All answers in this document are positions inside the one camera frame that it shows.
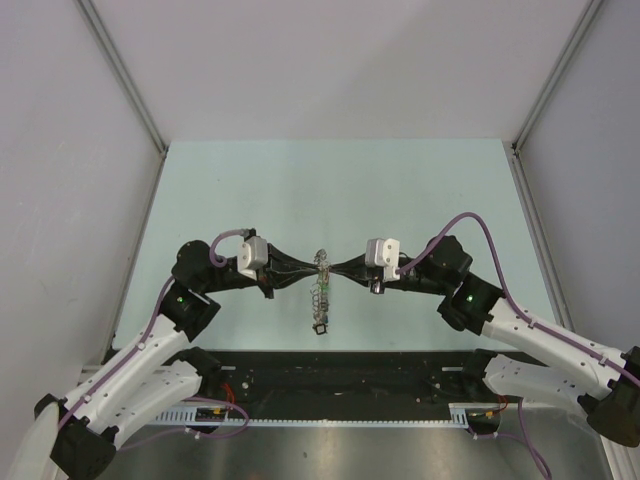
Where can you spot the left aluminium frame post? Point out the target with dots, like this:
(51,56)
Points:
(114,60)

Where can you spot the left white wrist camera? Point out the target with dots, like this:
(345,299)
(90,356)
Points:
(252,255)

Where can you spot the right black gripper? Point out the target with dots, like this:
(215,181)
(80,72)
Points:
(364,279)

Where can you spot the right aluminium frame post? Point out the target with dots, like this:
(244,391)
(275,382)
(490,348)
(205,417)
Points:
(570,49)

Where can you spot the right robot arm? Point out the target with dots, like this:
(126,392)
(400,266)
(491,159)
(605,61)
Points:
(595,382)

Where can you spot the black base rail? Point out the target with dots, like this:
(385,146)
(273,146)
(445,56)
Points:
(344,386)

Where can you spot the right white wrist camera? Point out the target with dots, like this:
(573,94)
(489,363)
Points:
(383,253)

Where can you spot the aluminium frame post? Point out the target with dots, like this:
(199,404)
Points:
(570,49)
(114,60)

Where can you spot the black key tag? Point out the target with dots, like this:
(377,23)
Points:
(320,329)

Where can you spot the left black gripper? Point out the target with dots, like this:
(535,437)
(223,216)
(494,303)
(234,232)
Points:
(292,268)

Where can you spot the white cable duct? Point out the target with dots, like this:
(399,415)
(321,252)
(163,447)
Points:
(207,416)

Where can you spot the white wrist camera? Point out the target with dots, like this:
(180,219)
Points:
(252,255)
(383,253)

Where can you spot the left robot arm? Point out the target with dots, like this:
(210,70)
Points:
(161,367)

